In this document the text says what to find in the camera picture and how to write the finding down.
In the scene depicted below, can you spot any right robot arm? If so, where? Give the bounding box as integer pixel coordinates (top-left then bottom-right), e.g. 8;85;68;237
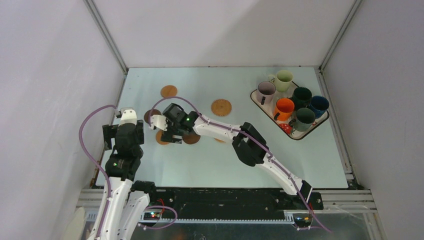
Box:
149;103;313;209

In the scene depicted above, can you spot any orange mug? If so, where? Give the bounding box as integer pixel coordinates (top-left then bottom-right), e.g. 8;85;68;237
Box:
273;97;295;122

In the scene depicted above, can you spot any light green mug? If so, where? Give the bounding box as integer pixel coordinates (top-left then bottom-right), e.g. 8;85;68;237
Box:
268;70;294;93

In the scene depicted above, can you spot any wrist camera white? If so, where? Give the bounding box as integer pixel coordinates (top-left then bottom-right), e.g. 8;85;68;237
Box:
148;114;168;131
118;107;138;126

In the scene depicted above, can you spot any scalloped light wood coaster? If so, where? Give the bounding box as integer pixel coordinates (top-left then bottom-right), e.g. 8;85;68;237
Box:
210;99;232;117

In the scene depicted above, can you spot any dark wood coaster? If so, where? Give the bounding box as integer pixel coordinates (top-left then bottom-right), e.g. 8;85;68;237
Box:
182;133;201;145
143;109;162;124

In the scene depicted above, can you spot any wooden serving tray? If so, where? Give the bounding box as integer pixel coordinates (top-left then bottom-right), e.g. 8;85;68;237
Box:
250;82;330;140

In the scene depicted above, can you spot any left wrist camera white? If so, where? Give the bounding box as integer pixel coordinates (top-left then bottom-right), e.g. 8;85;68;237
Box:
118;107;138;126

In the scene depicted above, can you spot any blue mug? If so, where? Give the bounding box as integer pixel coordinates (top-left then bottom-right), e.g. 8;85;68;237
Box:
307;95;330;119

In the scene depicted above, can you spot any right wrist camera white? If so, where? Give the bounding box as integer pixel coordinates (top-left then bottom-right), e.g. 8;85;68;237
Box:
148;114;168;131

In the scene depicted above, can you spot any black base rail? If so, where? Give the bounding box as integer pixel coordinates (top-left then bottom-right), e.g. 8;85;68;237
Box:
140;186;307;221

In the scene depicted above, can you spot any patterned light wood coaster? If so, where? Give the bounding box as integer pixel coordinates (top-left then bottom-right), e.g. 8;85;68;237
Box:
214;138;226;143

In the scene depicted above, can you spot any dark green mug front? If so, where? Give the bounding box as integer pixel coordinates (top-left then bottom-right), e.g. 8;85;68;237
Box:
288;107;316;132

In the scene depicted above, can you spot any aluminium frame rail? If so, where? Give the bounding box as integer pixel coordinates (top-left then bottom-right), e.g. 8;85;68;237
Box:
76;189;379;226

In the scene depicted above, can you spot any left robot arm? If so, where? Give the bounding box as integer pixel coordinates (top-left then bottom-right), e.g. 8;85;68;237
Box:
88;120;158;240

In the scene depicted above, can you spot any dark green mug back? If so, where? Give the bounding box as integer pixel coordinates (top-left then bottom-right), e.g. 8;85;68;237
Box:
290;87;312;111

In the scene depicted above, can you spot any dark green mug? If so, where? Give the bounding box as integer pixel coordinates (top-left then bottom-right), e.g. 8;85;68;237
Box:
288;107;316;132
290;87;312;111

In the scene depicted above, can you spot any mauve mug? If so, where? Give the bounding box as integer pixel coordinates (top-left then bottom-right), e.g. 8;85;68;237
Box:
256;81;276;105

